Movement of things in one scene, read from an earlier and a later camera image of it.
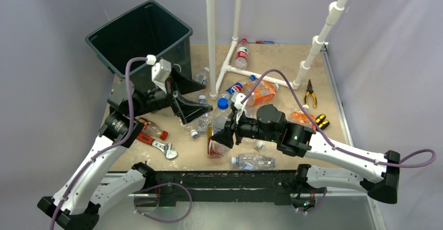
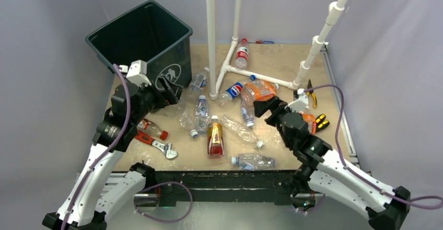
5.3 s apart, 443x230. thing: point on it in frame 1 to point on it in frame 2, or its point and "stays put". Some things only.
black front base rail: (224, 186) stays put
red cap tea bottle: (151, 127) stays put
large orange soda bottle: (264, 93) stays put
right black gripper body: (247, 128) to (274, 119)
